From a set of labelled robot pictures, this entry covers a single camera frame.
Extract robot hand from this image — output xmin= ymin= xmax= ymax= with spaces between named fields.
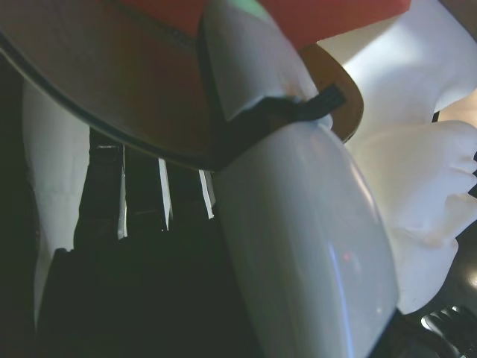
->
xmin=37 ymin=0 xmax=402 ymax=358

